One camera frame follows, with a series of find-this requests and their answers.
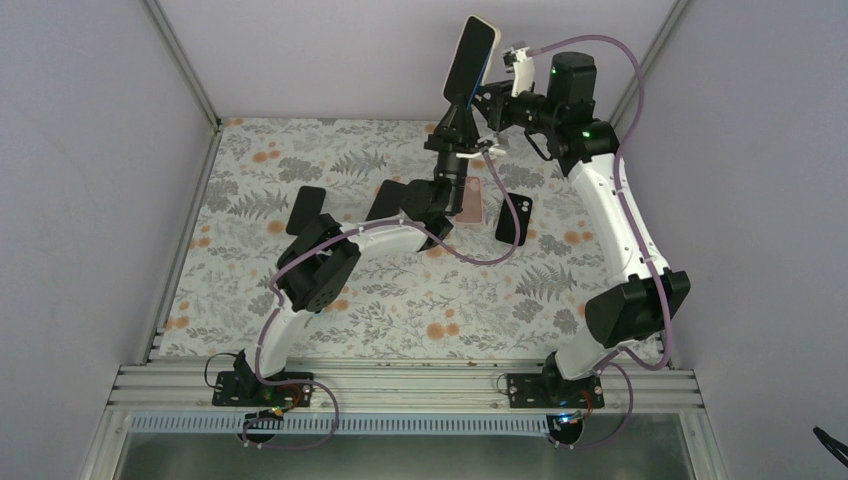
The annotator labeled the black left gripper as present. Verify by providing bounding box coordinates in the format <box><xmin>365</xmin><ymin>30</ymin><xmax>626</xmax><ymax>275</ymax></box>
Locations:
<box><xmin>422</xmin><ymin>96</ymin><xmax>478</xmax><ymax>213</ymax></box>

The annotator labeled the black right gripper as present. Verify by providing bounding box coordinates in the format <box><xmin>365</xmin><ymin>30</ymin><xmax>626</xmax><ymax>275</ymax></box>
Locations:
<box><xmin>466</xmin><ymin>83</ymin><xmax>559</xmax><ymax>137</ymax></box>

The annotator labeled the pink silicone phone case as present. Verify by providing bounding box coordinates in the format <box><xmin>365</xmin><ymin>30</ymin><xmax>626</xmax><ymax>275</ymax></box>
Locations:
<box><xmin>455</xmin><ymin>176</ymin><xmax>484</xmax><ymax>226</ymax></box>

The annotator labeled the black phone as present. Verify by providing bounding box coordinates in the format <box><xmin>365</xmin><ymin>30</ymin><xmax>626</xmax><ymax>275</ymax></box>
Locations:
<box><xmin>365</xmin><ymin>180</ymin><xmax>407</xmax><ymax>222</ymax></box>

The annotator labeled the dark phone case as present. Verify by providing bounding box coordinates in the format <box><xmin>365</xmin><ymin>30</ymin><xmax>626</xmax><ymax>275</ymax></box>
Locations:
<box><xmin>495</xmin><ymin>193</ymin><xmax>533</xmax><ymax>246</ymax></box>

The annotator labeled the bare black smartphone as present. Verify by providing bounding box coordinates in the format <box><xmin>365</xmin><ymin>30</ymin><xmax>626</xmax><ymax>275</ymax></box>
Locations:
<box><xmin>285</xmin><ymin>185</ymin><xmax>326</xmax><ymax>236</ymax></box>

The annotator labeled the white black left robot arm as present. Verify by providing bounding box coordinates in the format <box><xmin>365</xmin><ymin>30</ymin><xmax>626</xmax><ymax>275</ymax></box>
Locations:
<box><xmin>234</xmin><ymin>94</ymin><xmax>482</xmax><ymax>405</ymax></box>

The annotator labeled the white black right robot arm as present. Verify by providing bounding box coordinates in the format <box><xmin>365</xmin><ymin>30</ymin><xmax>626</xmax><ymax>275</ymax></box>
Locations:
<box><xmin>475</xmin><ymin>47</ymin><xmax>691</xmax><ymax>407</ymax></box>

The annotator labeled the floral patterned table mat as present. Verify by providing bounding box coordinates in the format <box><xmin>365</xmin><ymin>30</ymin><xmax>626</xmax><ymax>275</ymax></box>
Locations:
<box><xmin>159</xmin><ymin>118</ymin><xmax>611</xmax><ymax>360</ymax></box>

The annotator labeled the black object at edge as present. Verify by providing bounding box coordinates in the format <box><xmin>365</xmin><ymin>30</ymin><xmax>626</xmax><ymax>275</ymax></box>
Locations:
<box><xmin>812</xmin><ymin>426</ymin><xmax>848</xmax><ymax>467</ymax></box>

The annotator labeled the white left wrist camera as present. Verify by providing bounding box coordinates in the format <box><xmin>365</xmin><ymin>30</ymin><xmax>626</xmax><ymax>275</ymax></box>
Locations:
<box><xmin>456</xmin><ymin>134</ymin><xmax>510</xmax><ymax>159</ymax></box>

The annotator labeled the right aluminium corner post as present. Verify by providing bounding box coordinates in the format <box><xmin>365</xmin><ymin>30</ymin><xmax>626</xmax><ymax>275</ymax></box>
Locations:
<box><xmin>610</xmin><ymin>0</ymin><xmax>690</xmax><ymax>129</ymax></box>

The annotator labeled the aluminium corner post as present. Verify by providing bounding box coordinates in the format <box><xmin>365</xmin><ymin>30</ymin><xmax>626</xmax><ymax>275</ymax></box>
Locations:
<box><xmin>141</xmin><ymin>0</ymin><xmax>221</xmax><ymax>130</ymax></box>
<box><xmin>610</xmin><ymin>0</ymin><xmax>690</xmax><ymax>129</ymax></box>

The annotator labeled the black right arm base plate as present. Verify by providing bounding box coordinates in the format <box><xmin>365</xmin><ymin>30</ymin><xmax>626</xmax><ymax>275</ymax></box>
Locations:
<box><xmin>506</xmin><ymin>353</ymin><xmax>605</xmax><ymax>409</ymax></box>

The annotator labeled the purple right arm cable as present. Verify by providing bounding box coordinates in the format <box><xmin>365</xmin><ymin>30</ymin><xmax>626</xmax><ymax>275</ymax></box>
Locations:
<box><xmin>529</xmin><ymin>34</ymin><xmax>677</xmax><ymax>452</ymax></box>

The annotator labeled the left aluminium corner post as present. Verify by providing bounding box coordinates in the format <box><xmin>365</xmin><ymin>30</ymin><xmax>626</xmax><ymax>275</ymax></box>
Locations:
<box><xmin>141</xmin><ymin>0</ymin><xmax>221</xmax><ymax>130</ymax></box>

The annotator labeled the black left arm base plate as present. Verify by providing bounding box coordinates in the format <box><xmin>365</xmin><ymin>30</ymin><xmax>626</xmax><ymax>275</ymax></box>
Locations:
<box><xmin>204</xmin><ymin>351</ymin><xmax>314</xmax><ymax>410</ymax></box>

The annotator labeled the aluminium rail frame base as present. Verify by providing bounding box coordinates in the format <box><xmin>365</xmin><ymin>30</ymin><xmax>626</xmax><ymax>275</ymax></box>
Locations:
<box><xmin>107</xmin><ymin>358</ymin><xmax>705</xmax><ymax>414</ymax></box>

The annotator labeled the perforated grey cable duct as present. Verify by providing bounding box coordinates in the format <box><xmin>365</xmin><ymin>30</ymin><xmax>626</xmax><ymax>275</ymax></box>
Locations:
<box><xmin>127</xmin><ymin>412</ymin><xmax>549</xmax><ymax>437</ymax></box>

